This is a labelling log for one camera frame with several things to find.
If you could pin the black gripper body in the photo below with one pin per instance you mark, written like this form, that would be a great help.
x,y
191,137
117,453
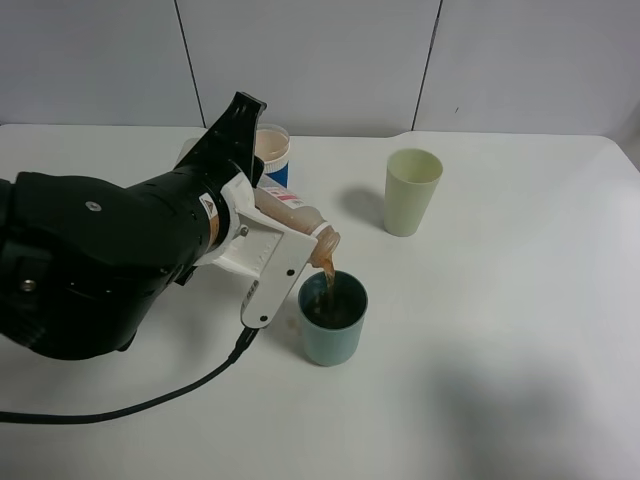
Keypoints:
x,y
209,162

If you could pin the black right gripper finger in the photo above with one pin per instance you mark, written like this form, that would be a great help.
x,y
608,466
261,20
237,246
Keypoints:
x,y
234,131

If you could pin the drink bottle with pink label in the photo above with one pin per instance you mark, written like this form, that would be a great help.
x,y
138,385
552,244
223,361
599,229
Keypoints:
x,y
284,206

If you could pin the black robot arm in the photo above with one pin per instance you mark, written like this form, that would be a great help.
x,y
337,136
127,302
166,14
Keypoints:
x,y
83,260

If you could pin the blue sleeved paper cup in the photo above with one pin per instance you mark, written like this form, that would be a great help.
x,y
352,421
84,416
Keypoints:
x,y
273,147

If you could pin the pale green plastic cup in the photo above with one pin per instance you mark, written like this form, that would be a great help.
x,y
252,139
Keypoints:
x,y
412,176

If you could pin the teal plastic cup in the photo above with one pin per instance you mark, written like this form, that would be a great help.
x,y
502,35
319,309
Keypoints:
x,y
331,318

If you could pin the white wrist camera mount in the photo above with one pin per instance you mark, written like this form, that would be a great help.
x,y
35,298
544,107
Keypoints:
x,y
271,254

